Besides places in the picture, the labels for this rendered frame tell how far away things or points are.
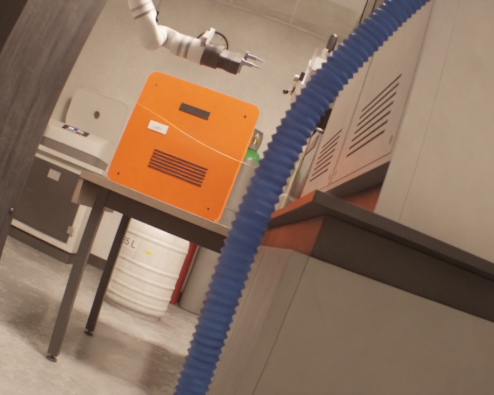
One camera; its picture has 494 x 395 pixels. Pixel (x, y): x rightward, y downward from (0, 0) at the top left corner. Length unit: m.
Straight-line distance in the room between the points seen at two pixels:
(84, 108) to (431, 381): 4.71
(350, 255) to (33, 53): 0.75
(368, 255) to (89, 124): 4.62
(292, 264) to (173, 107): 1.46
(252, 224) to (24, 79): 0.68
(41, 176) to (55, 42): 3.49
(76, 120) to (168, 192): 3.29
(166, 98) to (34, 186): 2.77
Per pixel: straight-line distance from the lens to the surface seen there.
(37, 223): 4.58
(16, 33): 1.06
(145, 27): 1.68
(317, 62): 1.64
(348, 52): 0.58
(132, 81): 5.27
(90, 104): 5.11
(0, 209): 1.16
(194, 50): 1.66
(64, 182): 4.52
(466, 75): 0.68
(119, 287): 3.55
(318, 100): 0.56
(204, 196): 1.93
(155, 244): 3.49
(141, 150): 1.96
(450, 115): 0.65
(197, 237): 1.90
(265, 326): 0.57
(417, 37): 0.73
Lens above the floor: 0.66
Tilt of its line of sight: 5 degrees up
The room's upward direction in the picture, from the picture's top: 21 degrees clockwise
